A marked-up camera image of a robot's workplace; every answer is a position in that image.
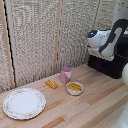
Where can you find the yellow food stick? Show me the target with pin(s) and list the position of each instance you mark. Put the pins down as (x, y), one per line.
(76, 89)
(74, 85)

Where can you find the pink plastic cup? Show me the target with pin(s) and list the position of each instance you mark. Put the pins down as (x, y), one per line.
(65, 75)

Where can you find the white black Franka robot arm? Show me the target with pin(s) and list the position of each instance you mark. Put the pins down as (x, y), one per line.
(106, 40)

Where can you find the small white bowl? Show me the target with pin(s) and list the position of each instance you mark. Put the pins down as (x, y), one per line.
(75, 92)

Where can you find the white plate with patterned rim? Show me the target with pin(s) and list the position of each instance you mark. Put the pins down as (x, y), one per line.
(24, 103)

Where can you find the black air fryer drawer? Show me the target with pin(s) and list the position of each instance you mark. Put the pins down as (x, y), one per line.
(98, 64)

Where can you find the yellow rectangular block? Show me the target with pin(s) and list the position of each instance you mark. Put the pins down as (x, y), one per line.
(51, 84)

